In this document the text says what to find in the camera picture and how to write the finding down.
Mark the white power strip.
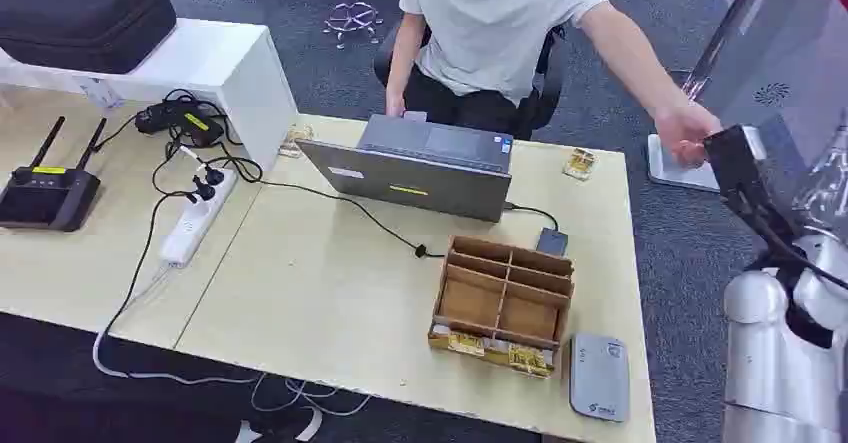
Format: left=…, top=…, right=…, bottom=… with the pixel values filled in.
left=160, top=166, right=239, bottom=270

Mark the black zip carry case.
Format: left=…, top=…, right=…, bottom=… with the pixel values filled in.
left=0, top=0, right=178, bottom=76

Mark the grey panel on white base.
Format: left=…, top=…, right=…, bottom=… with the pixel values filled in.
left=647, top=0, right=848, bottom=194

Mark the short black data cable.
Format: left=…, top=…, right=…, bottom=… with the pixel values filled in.
left=504, top=200, right=562, bottom=233

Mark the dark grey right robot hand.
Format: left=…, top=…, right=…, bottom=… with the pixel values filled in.
left=702, top=124, right=798, bottom=244

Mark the person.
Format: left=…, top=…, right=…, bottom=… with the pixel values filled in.
left=384, top=0, right=724, bottom=170

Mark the white power strip cable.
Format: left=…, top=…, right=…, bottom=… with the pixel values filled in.
left=91, top=262, right=374, bottom=421

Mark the person's left hand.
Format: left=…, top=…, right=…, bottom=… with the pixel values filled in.
left=654, top=103, right=724, bottom=169

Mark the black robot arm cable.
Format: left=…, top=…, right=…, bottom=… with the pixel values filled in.
left=733, top=188, right=848, bottom=292

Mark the black office chair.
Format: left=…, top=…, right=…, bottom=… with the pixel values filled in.
left=372, top=18, right=568, bottom=142

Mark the grey card reader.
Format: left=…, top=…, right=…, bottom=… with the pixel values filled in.
left=568, top=331, right=631, bottom=424

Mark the chrome chair base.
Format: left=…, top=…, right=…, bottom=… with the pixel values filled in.
left=322, top=0, right=385, bottom=51

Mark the small dark external drive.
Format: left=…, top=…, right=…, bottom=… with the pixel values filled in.
left=534, top=227, right=570, bottom=258

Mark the black router with antennas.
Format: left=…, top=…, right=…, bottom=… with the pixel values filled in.
left=0, top=115, right=108, bottom=233

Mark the black cable off desk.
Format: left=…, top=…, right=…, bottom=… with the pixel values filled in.
left=97, top=190, right=200, bottom=362

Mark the white box shelf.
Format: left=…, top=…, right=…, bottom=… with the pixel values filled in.
left=0, top=18, right=299, bottom=174

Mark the black laptop power cable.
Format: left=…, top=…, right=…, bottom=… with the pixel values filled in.
left=198, top=153, right=446, bottom=260

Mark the grey laptop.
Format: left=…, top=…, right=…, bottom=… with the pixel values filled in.
left=295, top=113, right=515, bottom=225

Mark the yellow printed card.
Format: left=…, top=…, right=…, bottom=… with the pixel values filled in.
left=562, top=147, right=598, bottom=182
left=277, top=123, right=315, bottom=160
left=507, top=345, right=555, bottom=379
left=447, top=331, right=488, bottom=358

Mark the wooden card box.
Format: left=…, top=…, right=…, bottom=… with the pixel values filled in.
left=427, top=234, right=576, bottom=380

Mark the black power adapter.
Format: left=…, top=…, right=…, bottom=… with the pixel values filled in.
left=134, top=98, right=226, bottom=149

